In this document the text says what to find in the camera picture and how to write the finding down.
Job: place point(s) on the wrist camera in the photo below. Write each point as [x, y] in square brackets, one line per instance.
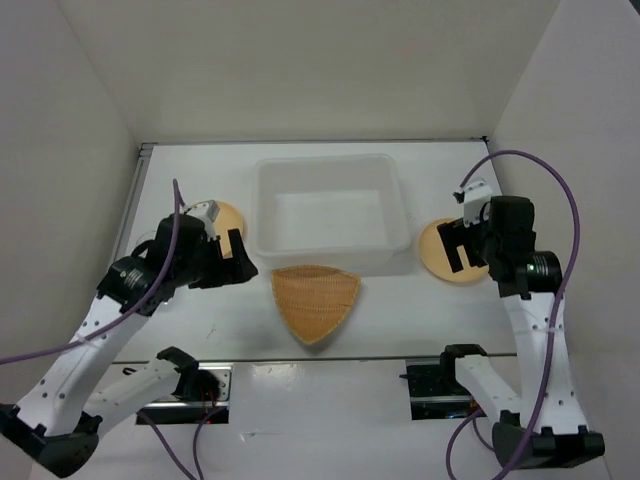
[206, 211]
[473, 198]

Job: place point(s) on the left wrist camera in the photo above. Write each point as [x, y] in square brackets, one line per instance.
[206, 211]

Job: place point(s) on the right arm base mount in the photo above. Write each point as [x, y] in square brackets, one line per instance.
[431, 396]

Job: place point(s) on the triangular woven bamboo tray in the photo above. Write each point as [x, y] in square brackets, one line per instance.
[313, 301]

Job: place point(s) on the beige bear plate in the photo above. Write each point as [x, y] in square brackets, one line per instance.
[434, 258]

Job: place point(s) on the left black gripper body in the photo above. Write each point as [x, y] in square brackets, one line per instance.
[207, 251]

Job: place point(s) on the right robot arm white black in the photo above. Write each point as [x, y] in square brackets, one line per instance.
[542, 426]

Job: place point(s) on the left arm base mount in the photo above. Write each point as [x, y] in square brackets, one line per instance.
[172, 410]

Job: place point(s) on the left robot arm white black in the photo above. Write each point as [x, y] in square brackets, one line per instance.
[60, 422]

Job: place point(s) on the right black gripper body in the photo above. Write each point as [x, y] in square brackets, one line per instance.
[491, 243]

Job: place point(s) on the left beige plastic plate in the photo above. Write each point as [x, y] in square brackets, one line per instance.
[227, 219]

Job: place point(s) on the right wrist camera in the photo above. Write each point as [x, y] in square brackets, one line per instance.
[473, 198]

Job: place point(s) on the far clear glass cup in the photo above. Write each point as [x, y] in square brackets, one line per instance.
[149, 235]

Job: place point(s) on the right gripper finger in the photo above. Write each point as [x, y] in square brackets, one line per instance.
[474, 253]
[453, 234]

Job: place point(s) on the clear plastic bin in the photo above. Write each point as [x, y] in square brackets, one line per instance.
[344, 211]

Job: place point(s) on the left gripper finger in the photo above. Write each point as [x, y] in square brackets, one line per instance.
[239, 268]
[213, 275]

